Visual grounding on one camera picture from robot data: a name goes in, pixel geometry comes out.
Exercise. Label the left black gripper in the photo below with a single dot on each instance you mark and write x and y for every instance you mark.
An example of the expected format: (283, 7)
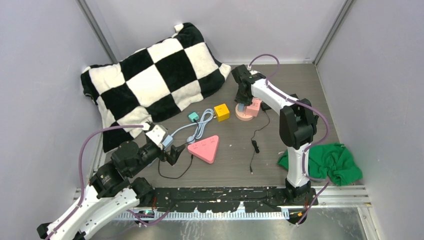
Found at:
(175, 152)

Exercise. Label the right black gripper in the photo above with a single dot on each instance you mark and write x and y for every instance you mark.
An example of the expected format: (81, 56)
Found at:
(239, 99)

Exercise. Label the light blue plug adapter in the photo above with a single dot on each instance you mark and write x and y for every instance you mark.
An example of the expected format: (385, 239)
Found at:
(240, 108)

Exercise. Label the pink cube socket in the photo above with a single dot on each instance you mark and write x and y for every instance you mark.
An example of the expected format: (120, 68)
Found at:
(253, 108)

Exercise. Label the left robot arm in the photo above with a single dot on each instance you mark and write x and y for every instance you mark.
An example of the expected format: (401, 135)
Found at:
(113, 189)

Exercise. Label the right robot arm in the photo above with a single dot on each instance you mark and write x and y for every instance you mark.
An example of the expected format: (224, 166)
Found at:
(297, 125)

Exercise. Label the pink round power strip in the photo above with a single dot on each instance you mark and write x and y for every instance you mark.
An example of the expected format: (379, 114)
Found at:
(243, 117)

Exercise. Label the yellow cube socket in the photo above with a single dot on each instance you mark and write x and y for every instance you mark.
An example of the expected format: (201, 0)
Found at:
(221, 112)

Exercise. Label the pink triangular power strip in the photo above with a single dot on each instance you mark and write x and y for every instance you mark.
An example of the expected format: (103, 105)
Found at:
(205, 149)

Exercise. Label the teal usb charger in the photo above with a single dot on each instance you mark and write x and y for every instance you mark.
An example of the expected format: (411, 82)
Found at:
(193, 117)

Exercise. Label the black white checkered pillow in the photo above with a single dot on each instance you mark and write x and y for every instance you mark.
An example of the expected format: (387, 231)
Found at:
(153, 84)

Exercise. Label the green cloth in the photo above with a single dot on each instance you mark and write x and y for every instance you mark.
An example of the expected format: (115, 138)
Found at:
(334, 161)

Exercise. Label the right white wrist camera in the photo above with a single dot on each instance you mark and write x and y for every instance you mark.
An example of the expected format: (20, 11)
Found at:
(255, 74)

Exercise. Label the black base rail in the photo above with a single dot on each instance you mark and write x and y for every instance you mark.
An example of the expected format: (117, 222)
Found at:
(263, 199)

